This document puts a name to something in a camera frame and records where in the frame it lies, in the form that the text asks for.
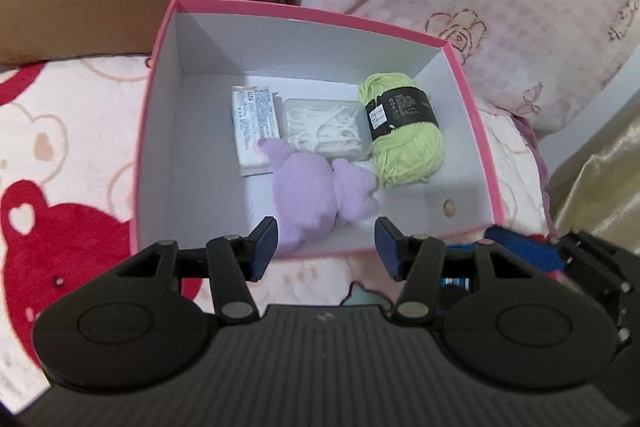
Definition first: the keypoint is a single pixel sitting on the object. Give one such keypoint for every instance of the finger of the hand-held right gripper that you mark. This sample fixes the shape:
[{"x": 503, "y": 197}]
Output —
[{"x": 525, "y": 252}]

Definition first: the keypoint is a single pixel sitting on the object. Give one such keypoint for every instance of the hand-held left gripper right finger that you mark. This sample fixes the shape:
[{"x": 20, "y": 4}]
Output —
[{"x": 387, "y": 249}]

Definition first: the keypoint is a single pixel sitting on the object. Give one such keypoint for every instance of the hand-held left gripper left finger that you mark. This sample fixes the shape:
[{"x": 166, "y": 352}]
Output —
[{"x": 265, "y": 247}]

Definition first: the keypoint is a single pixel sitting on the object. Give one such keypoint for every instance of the purple plush toy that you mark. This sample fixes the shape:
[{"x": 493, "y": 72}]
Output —
[{"x": 310, "y": 187}]

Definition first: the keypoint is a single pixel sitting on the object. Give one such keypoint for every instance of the green yarn ball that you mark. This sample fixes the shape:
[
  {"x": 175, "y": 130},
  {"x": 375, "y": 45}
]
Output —
[{"x": 405, "y": 152}]

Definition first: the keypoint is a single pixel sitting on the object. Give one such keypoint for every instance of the pink cardboard box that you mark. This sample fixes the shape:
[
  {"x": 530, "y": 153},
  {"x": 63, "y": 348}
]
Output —
[{"x": 200, "y": 147}]

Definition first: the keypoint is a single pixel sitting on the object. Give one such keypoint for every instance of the white tissue packet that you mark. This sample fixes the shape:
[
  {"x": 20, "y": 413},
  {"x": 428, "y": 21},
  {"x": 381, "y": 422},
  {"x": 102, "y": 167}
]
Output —
[{"x": 252, "y": 127}]

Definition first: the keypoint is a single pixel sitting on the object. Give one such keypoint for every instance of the clear plastic floss pick box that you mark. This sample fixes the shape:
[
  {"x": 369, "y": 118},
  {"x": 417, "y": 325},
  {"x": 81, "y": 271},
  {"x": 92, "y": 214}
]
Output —
[{"x": 325, "y": 127}]

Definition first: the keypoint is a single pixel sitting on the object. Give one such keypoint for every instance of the gold satin cloth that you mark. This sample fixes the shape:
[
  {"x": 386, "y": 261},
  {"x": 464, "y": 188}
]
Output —
[{"x": 600, "y": 187}]

